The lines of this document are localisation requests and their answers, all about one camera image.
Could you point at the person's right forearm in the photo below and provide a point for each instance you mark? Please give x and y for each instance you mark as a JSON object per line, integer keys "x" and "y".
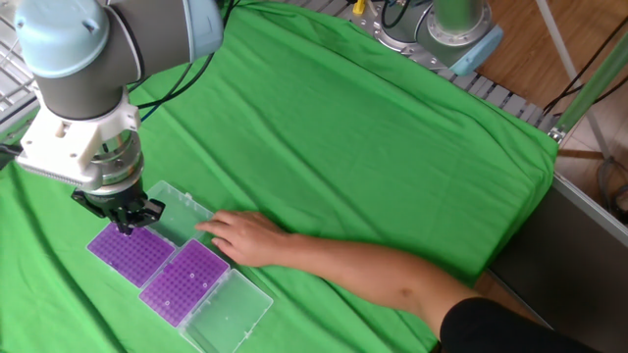
{"x": 373, "y": 279}

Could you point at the white thin rod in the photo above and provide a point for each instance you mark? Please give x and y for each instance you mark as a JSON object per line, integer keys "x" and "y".
{"x": 567, "y": 64}

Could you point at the green table cloth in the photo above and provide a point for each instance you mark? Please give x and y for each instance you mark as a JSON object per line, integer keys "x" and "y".
{"x": 343, "y": 147}

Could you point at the yellow plastic item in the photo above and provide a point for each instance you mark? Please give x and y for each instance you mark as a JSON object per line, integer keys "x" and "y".
{"x": 359, "y": 7}

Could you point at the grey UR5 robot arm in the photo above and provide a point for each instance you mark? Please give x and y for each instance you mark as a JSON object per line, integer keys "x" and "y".
{"x": 88, "y": 93}

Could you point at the person's right hand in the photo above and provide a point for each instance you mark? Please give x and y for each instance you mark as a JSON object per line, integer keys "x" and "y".
{"x": 250, "y": 237}

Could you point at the black shirt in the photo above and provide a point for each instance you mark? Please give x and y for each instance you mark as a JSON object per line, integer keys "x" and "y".
{"x": 515, "y": 328}

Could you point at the aluminium frame beam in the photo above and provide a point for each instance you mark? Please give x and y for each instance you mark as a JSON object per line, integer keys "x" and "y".
{"x": 593, "y": 88}

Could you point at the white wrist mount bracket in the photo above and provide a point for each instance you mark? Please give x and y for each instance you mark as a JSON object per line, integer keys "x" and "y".
{"x": 64, "y": 142}

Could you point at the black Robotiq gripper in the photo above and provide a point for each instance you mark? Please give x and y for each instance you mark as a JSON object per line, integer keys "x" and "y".
{"x": 113, "y": 198}

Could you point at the purple rack pipette tip box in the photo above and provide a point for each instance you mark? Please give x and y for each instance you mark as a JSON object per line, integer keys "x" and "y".
{"x": 132, "y": 255}
{"x": 181, "y": 284}

